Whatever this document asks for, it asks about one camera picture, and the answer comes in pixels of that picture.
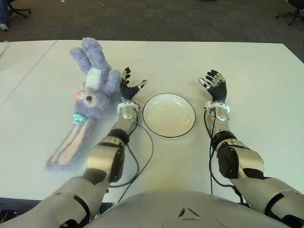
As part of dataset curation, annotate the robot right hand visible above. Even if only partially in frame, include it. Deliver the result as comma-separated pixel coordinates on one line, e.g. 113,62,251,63
198,69,228,103

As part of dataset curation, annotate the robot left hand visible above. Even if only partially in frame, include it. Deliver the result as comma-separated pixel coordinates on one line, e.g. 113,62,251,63
119,67,148,102

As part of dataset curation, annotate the purple plush bunny doll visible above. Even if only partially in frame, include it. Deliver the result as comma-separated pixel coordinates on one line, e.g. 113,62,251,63
45,37,121,172

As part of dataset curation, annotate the white plate black rim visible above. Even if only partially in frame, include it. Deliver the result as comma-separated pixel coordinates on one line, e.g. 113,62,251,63
142,93,196,138

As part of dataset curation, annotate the black mesh office chair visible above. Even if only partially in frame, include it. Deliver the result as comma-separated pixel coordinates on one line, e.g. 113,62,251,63
275,0,304,27

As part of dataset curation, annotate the robot torso silver shell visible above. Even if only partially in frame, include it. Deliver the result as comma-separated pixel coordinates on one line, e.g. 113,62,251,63
85,189,293,228

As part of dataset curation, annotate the person leg with shoe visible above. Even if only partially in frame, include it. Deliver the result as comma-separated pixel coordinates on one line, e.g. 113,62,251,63
0,0,10,32

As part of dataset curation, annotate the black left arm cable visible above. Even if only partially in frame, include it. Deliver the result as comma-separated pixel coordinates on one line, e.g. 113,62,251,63
108,102,154,205

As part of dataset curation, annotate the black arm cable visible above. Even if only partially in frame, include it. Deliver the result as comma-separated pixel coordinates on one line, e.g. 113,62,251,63
108,102,154,205
203,106,245,206

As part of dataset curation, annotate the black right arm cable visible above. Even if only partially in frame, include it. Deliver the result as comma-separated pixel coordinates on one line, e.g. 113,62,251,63
203,106,245,206

